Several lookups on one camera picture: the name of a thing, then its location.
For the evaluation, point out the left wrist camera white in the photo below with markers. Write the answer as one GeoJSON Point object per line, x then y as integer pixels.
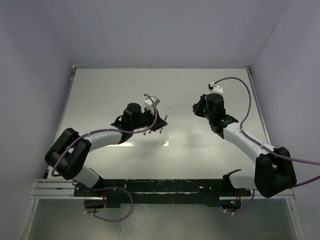
{"type": "Point", "coordinates": [150, 102]}

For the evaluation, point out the blue pen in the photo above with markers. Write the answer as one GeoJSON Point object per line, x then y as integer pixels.
{"type": "Point", "coordinates": [165, 119]}

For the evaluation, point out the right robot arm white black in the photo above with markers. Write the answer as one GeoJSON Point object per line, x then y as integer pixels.
{"type": "Point", "coordinates": [272, 173]}

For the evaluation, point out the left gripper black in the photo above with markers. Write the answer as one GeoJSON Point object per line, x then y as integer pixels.
{"type": "Point", "coordinates": [159, 123]}

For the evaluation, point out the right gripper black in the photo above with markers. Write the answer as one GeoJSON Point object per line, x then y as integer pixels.
{"type": "Point", "coordinates": [197, 107]}

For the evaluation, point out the aluminium rail frame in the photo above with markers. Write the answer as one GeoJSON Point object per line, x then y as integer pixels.
{"type": "Point", "coordinates": [53, 189]}

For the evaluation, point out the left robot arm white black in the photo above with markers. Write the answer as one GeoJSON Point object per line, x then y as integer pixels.
{"type": "Point", "coordinates": [68, 154]}

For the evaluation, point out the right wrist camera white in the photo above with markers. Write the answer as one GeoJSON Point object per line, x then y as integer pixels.
{"type": "Point", "coordinates": [215, 88]}

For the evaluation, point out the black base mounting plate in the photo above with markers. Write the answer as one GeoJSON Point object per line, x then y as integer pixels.
{"type": "Point", "coordinates": [115, 192]}

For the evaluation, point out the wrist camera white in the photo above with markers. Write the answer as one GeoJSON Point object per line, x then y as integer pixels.
{"type": "Point", "coordinates": [150, 102]}
{"type": "Point", "coordinates": [215, 88]}

